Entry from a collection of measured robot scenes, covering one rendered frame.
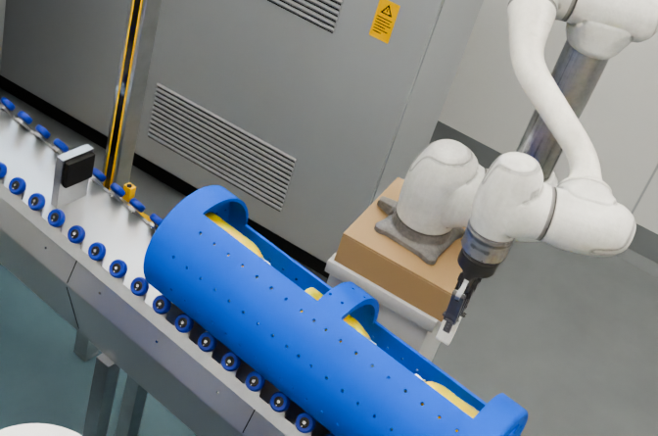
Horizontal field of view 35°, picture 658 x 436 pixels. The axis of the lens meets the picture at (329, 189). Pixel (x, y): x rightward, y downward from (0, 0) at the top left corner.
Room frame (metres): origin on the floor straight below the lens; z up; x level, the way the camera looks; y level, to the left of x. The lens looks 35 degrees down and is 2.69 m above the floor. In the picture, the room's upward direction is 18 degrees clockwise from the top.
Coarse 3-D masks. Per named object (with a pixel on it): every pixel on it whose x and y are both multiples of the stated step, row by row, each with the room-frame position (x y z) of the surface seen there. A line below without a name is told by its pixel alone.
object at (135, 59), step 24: (144, 0) 2.41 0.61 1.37; (144, 24) 2.41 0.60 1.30; (144, 48) 2.43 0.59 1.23; (120, 72) 2.43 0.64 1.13; (144, 72) 2.44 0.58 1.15; (120, 96) 2.42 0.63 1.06; (144, 96) 2.46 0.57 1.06; (120, 120) 2.41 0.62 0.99; (120, 144) 2.41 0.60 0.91; (120, 168) 2.42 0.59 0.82
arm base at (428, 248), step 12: (384, 204) 2.22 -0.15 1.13; (396, 204) 2.22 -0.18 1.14; (396, 216) 2.16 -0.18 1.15; (384, 228) 2.14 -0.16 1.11; (396, 228) 2.14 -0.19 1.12; (408, 228) 2.12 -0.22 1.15; (456, 228) 2.22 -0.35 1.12; (396, 240) 2.12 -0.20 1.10; (408, 240) 2.11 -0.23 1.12; (420, 240) 2.11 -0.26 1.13; (432, 240) 2.11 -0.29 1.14; (444, 240) 2.14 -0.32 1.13; (420, 252) 2.09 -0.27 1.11; (432, 252) 2.10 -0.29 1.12; (432, 264) 2.07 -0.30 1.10
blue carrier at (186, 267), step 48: (192, 240) 1.77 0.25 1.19; (192, 288) 1.70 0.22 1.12; (240, 288) 1.68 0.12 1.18; (288, 288) 1.68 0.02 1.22; (336, 288) 1.71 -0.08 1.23; (240, 336) 1.63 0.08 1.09; (288, 336) 1.60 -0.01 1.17; (336, 336) 1.60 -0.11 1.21; (384, 336) 1.78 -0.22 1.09; (288, 384) 1.56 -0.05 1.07; (336, 384) 1.53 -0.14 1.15; (384, 384) 1.52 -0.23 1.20; (336, 432) 1.51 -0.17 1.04; (384, 432) 1.46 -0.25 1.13; (432, 432) 1.45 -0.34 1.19; (480, 432) 1.45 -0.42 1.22
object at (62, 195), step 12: (60, 156) 2.05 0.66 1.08; (72, 156) 2.06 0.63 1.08; (84, 156) 2.09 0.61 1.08; (60, 168) 2.04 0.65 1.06; (72, 168) 2.04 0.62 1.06; (84, 168) 2.08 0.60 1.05; (60, 180) 2.03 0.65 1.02; (72, 180) 2.05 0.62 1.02; (84, 180) 2.11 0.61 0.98; (60, 192) 2.04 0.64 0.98; (72, 192) 2.08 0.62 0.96; (84, 192) 2.11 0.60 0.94; (60, 204) 2.04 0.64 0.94
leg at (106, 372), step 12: (96, 360) 1.87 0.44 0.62; (108, 360) 1.88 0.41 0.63; (96, 372) 1.87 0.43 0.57; (108, 372) 1.86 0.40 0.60; (96, 384) 1.87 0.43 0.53; (108, 384) 1.86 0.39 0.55; (96, 396) 1.86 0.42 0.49; (108, 396) 1.87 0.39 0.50; (96, 408) 1.86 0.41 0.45; (108, 408) 1.88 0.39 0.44; (96, 420) 1.86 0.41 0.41; (108, 420) 1.89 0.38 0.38; (84, 432) 1.87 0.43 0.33; (96, 432) 1.86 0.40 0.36
